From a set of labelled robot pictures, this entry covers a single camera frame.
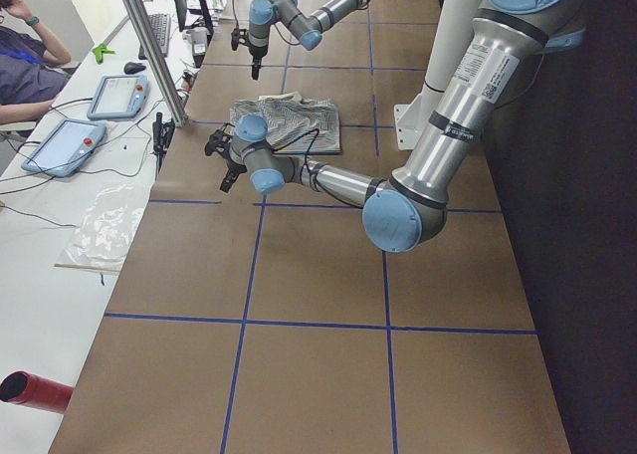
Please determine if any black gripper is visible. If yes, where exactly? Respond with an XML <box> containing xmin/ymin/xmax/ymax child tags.
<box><xmin>249</xmin><ymin>46</ymin><xmax>267</xmax><ymax>80</ymax></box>
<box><xmin>219</xmin><ymin>147</ymin><xmax>247</xmax><ymax>192</ymax></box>

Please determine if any blue white striped polo shirt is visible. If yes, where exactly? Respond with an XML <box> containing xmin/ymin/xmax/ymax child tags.
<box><xmin>230</xmin><ymin>92</ymin><xmax>341</xmax><ymax>154</ymax></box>

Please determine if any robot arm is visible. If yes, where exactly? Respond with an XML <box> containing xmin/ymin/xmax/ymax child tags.
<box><xmin>205</xmin><ymin>0</ymin><xmax>586</xmax><ymax>252</ymax></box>
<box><xmin>231</xmin><ymin>0</ymin><xmax>370</xmax><ymax>81</ymax></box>

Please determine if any black tool on desk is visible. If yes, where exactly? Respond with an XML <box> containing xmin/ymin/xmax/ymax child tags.
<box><xmin>152</xmin><ymin>112</ymin><xmax>175</xmax><ymax>174</ymax></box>

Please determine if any black keyboard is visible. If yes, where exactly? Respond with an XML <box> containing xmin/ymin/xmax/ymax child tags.
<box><xmin>148</xmin><ymin>13</ymin><xmax>171</xmax><ymax>57</ymax></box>

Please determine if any black computer mouse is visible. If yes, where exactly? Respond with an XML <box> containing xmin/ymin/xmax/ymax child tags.
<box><xmin>123</xmin><ymin>62</ymin><xmax>146</xmax><ymax>75</ymax></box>

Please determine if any upper teach pendant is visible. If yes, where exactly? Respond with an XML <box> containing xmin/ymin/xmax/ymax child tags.
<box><xmin>87</xmin><ymin>75</ymin><xmax>149</xmax><ymax>120</ymax></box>

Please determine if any teach pendant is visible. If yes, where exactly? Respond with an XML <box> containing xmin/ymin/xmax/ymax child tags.
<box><xmin>21</xmin><ymin>118</ymin><xmax>107</xmax><ymax>177</ymax></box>
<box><xmin>87</xmin><ymin>75</ymin><xmax>149</xmax><ymax>120</ymax></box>

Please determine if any clear plastic bag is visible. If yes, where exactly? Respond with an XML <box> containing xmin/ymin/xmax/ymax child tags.
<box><xmin>55</xmin><ymin>183</ymin><xmax>150</xmax><ymax>273</ymax></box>

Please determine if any green clamp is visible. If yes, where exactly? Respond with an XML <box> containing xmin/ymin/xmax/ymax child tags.
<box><xmin>92</xmin><ymin>43</ymin><xmax>115</xmax><ymax>65</ymax></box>

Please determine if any lower teach pendant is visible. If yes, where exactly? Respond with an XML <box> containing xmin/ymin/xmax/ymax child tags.
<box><xmin>21</xmin><ymin>118</ymin><xmax>107</xmax><ymax>177</ymax></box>

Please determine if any white support column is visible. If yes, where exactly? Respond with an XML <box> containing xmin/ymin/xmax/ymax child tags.
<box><xmin>394</xmin><ymin>0</ymin><xmax>482</xmax><ymax>150</ymax></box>

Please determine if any seated person in blue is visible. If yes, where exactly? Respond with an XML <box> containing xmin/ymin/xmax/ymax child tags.
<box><xmin>1</xmin><ymin>0</ymin><xmax>72</xmax><ymax>124</ymax></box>

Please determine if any red cylinder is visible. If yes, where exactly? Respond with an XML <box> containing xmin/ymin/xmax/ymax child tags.
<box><xmin>1</xmin><ymin>371</ymin><xmax>74</xmax><ymax>414</ymax></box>

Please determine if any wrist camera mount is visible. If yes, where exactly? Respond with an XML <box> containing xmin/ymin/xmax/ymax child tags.
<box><xmin>231</xmin><ymin>26</ymin><xmax>250</xmax><ymax>51</ymax></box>
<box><xmin>204</xmin><ymin>122</ymin><xmax>235</xmax><ymax>158</ymax></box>

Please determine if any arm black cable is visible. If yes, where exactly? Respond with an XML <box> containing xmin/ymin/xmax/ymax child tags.
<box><xmin>258</xmin><ymin>127</ymin><xmax>324</xmax><ymax>191</ymax></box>

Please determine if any aluminium frame post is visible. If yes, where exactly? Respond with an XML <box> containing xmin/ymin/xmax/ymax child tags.
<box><xmin>122</xmin><ymin>0</ymin><xmax>187</xmax><ymax>127</ymax></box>

